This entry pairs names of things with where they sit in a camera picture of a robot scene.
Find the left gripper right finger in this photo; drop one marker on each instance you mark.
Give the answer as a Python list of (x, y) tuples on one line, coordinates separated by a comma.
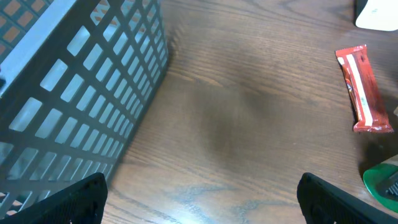
[(322, 202)]

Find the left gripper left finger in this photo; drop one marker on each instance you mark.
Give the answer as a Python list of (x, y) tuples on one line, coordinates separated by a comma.
[(81, 203)]

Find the green lid white jar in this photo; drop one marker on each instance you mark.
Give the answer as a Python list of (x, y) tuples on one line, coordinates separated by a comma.
[(381, 182)]

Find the orange snack bar wrapper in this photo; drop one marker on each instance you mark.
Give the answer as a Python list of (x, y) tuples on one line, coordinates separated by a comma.
[(362, 87)]

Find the white barcode scanner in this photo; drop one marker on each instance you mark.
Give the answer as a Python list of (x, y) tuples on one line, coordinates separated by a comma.
[(376, 14)]

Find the grey plastic basket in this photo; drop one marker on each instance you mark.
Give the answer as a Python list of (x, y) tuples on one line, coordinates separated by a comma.
[(77, 77)]

